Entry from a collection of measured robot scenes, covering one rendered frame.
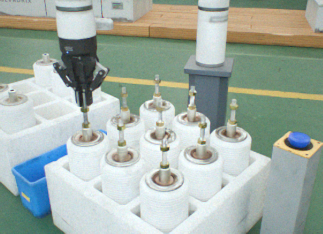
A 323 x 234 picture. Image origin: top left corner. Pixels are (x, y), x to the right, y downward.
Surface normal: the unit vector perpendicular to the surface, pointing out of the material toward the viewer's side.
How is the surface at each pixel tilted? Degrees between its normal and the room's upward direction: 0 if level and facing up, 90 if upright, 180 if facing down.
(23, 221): 0
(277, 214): 90
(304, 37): 90
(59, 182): 90
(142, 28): 90
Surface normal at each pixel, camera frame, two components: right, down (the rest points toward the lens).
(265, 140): 0.00, -0.90
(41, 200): 0.73, 0.33
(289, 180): -0.66, 0.32
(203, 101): -0.22, 0.43
